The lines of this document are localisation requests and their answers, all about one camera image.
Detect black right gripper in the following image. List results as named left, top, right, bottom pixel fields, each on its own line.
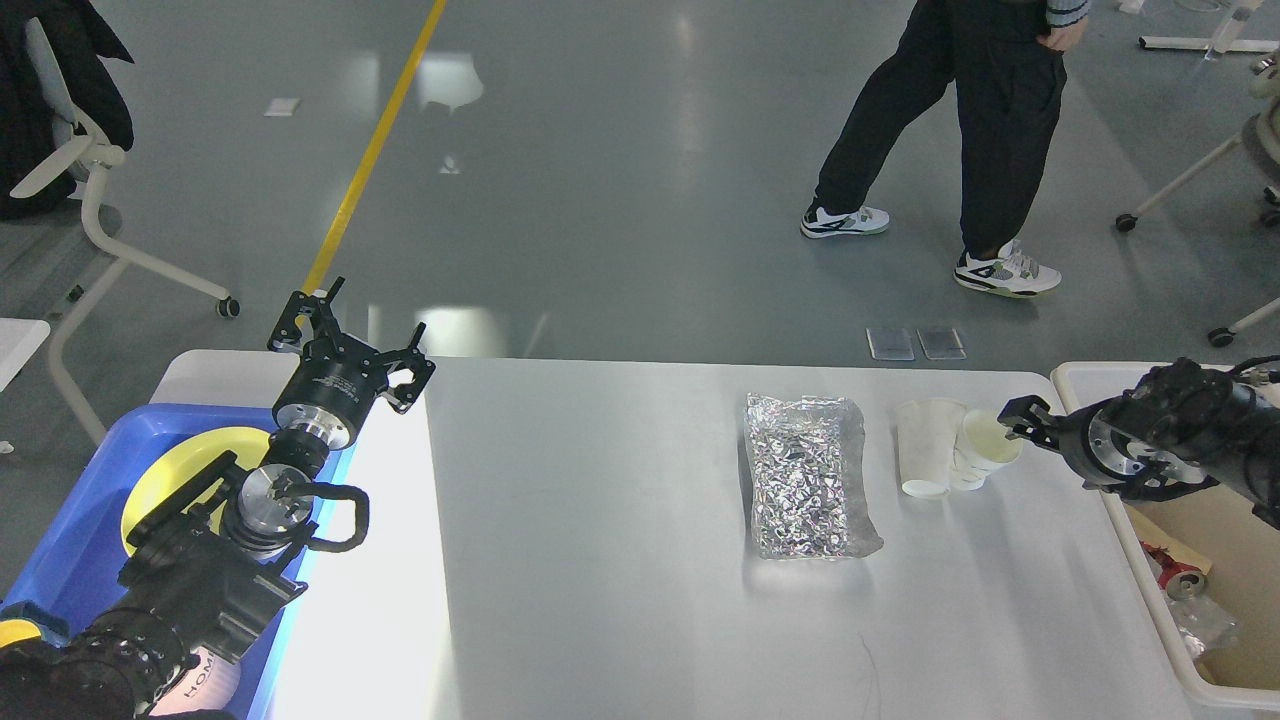
left=997, top=395, right=1149, bottom=493

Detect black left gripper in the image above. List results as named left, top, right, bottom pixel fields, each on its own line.
left=268, top=278, right=436, bottom=448

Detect white paper cup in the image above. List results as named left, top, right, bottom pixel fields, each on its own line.
left=893, top=398, right=969, bottom=500
left=948, top=409, right=1024, bottom=491

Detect yellow plate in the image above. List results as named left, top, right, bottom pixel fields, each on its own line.
left=120, top=427, right=269, bottom=556

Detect brown paper bag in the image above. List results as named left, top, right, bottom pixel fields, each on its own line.
left=1126, top=486, right=1279, bottom=691

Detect silver foil bag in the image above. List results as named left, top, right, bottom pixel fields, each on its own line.
left=744, top=393, right=884, bottom=561

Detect crushed red can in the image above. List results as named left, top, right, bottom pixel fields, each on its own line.
left=1140, top=541, right=1208, bottom=601

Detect clear plastic bag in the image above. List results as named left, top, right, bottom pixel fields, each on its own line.
left=1165, top=594, right=1242, bottom=661

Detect pink mug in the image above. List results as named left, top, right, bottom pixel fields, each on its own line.
left=150, top=648, right=242, bottom=717

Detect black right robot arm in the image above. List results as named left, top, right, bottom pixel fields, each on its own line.
left=997, top=357, right=1279, bottom=527

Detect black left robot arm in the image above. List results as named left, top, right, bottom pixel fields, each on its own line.
left=3, top=281, right=436, bottom=719

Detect person hand at hip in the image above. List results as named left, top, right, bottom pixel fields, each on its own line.
left=1037, top=17, right=1089, bottom=53

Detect floor socket plate right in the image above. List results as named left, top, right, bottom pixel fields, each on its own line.
left=916, top=327, right=966, bottom=361

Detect floor socket plate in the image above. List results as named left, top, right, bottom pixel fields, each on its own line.
left=867, top=327, right=916, bottom=363
left=916, top=327, right=966, bottom=361

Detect white green sneaker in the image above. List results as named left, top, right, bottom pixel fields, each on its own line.
left=954, top=240, right=1062, bottom=299
left=800, top=205, right=891, bottom=240

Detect floor socket plate left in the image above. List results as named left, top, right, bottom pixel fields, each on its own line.
left=867, top=327, right=916, bottom=363

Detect white chair leg with caster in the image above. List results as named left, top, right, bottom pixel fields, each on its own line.
left=1206, top=297, right=1280, bottom=348

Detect beige plastic bin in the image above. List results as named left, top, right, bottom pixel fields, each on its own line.
left=1050, top=361, right=1280, bottom=714

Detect person legs black trousers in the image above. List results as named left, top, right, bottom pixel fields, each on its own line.
left=812, top=1, right=1068, bottom=259

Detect white side table corner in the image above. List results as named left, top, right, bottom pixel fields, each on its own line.
left=0, top=316, right=51, bottom=391

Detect white office chair left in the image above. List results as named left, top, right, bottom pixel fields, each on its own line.
left=10, top=18, right=241, bottom=446

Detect white office chair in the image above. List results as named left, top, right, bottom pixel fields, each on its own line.
left=10, top=18, right=241, bottom=446
left=1114, top=50, right=1279, bottom=233

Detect blue plastic tray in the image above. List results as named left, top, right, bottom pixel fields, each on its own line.
left=15, top=404, right=346, bottom=719

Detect white office chair right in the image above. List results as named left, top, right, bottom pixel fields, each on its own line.
left=1114, top=50, right=1279, bottom=233

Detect person grey striped sweater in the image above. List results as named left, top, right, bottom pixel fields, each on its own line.
left=1044, top=0, right=1091, bottom=29

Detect blue mug yellow inside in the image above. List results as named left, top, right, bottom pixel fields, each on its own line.
left=1, top=601, right=70, bottom=647

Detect black jacket on chair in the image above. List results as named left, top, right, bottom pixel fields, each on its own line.
left=0, top=0, right=134, bottom=223

